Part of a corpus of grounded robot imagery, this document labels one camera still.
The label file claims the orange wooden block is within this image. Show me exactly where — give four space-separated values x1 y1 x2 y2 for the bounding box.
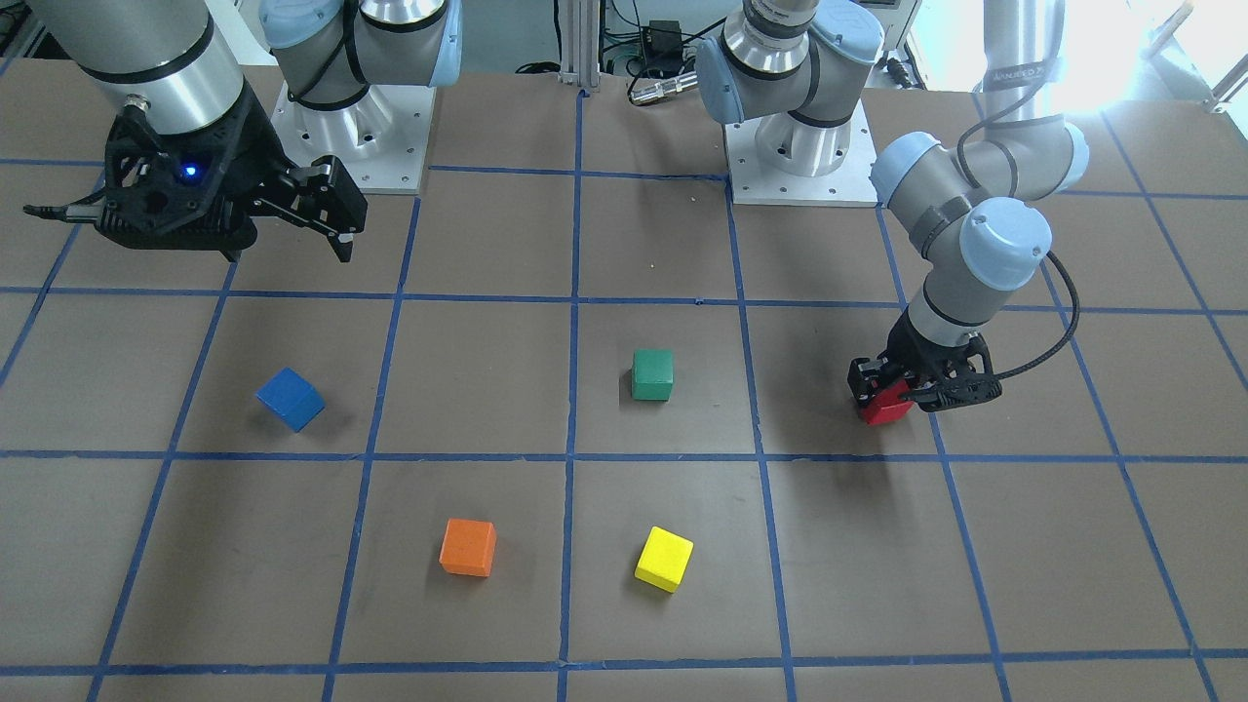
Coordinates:
438 517 495 578

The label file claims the red wooden block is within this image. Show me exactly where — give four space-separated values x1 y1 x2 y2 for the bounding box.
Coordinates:
857 378 915 426

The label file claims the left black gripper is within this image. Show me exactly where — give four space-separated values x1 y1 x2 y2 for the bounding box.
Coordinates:
847 305 1003 410

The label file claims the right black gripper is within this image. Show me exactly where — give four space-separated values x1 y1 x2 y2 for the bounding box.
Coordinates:
95 82 369 264

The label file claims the aluminium frame post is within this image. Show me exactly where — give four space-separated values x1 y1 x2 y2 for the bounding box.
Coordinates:
557 1 603 95

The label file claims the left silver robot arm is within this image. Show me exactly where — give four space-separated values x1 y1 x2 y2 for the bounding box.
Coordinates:
694 1 1090 425

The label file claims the yellow wooden block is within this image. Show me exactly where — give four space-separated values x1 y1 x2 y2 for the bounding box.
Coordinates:
634 526 694 595

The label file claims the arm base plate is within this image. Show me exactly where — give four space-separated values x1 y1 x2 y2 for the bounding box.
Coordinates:
723 102 879 209
271 85 438 195

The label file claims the blue wooden block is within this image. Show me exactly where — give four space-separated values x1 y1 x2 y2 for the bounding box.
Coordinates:
255 366 326 433

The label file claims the green wooden block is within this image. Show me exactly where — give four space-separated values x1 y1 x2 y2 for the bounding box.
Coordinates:
630 349 675 403

